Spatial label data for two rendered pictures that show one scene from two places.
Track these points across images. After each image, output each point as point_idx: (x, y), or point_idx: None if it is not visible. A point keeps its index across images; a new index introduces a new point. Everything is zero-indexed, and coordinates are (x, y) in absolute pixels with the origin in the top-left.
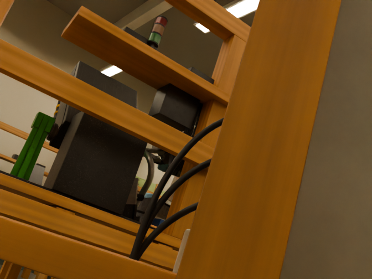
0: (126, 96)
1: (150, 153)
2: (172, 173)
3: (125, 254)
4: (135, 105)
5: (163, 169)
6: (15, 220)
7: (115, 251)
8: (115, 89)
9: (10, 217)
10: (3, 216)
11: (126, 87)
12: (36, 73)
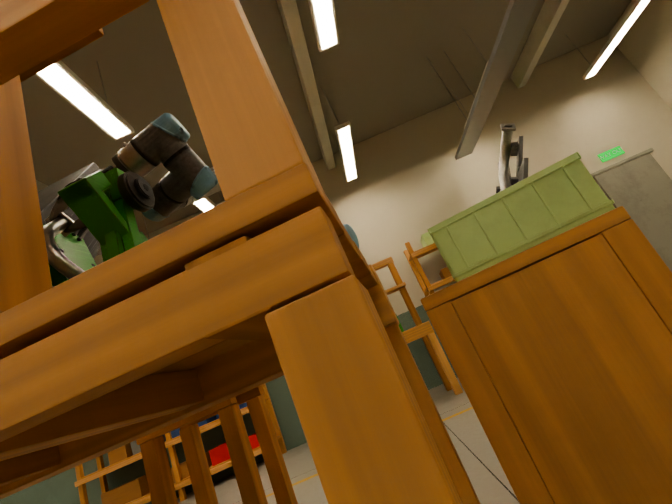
0: (62, 183)
1: (56, 217)
2: (166, 204)
3: (227, 392)
4: (73, 179)
5: (153, 214)
6: (32, 479)
7: (128, 425)
8: (46, 191)
9: (24, 481)
10: (15, 487)
11: (73, 173)
12: None
